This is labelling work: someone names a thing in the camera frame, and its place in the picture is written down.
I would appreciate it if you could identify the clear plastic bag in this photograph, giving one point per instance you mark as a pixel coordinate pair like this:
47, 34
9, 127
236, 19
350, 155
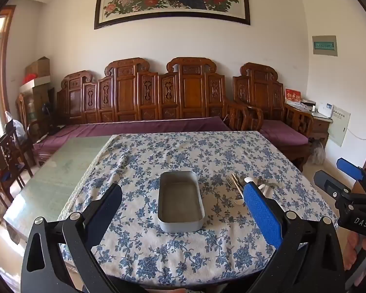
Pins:
16, 126

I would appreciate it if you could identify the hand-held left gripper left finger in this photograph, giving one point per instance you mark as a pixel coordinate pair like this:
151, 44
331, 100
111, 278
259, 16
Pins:
106, 210

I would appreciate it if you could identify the grey plastic bag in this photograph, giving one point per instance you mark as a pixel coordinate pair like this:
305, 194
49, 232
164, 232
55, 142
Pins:
317, 154

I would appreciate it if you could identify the metal fork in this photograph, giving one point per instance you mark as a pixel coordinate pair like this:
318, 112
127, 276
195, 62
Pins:
230, 181

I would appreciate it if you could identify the white round ladle spoon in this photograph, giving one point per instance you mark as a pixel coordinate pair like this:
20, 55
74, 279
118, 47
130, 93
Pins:
239, 201

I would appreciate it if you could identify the long carved wooden sofa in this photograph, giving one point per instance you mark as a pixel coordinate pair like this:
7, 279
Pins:
131, 91

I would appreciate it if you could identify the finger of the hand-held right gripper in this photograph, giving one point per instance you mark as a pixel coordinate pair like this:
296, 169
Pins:
329, 183
349, 167

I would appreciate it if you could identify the white wall panel cover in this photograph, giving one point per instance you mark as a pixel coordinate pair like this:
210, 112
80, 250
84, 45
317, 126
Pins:
338, 126

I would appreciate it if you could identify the framed floral peacock painting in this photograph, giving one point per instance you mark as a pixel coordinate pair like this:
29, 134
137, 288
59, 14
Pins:
170, 0

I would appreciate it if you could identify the wooden door frame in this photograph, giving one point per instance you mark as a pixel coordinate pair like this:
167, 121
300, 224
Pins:
6, 52

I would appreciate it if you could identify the blue floral tablecloth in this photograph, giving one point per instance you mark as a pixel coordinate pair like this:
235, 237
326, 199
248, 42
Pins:
170, 152

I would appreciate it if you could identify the white flat box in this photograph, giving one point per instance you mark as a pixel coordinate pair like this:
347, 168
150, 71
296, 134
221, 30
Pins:
36, 84

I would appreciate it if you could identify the white long spoon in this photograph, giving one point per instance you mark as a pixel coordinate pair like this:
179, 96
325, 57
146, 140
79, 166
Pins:
268, 190

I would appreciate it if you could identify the dark wooden dining chair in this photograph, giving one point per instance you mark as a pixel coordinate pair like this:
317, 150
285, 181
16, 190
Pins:
6, 161

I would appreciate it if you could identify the purple armchair cushion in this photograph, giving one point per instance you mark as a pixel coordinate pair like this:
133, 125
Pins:
286, 134

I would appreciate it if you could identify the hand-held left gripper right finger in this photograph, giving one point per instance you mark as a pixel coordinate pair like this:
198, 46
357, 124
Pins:
262, 210

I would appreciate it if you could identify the grey metal container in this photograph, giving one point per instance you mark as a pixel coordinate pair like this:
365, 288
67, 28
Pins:
180, 201

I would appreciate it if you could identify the metal spoon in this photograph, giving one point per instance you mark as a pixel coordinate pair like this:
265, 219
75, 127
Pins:
273, 185

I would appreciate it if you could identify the wooden side table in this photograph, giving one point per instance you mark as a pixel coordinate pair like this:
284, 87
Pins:
320, 126

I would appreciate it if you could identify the person's right hand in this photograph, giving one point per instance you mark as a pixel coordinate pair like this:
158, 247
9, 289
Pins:
350, 253

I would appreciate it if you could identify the tall cardboard box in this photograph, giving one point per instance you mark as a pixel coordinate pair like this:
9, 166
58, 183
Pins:
38, 103

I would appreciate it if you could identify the white device box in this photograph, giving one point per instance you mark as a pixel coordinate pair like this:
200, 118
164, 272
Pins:
326, 109

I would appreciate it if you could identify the carved wooden armchair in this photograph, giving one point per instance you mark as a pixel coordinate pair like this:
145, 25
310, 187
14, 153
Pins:
262, 88

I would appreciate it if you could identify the red gift box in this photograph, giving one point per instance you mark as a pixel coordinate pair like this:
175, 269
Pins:
292, 95

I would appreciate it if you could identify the green wall panel box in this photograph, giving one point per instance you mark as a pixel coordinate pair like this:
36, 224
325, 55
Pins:
324, 45

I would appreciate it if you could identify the long purple sofa cushion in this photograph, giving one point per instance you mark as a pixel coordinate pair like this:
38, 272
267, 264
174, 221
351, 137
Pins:
140, 126

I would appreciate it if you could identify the red ornament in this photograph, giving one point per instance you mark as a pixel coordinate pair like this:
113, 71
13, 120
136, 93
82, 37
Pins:
30, 78

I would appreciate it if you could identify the brown cardboard box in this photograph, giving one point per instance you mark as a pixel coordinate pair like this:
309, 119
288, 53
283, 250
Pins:
38, 67

